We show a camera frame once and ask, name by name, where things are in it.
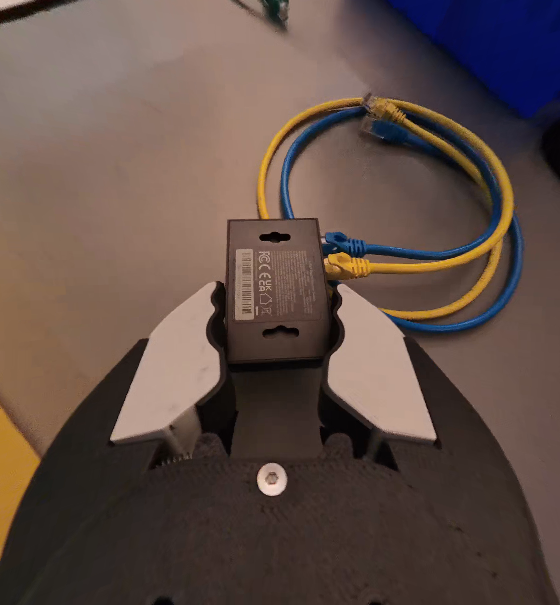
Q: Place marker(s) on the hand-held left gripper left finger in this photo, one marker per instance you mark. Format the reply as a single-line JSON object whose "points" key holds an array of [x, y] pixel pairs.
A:
{"points": [[171, 368]]}

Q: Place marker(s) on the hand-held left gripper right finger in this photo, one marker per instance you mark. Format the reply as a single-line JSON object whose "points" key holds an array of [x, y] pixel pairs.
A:
{"points": [[379, 373]]}

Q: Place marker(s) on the black network switch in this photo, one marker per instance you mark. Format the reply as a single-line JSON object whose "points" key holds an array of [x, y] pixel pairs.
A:
{"points": [[284, 293]]}

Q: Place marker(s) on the blue plastic bin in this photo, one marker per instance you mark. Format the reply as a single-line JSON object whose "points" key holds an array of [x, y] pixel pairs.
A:
{"points": [[497, 47]]}

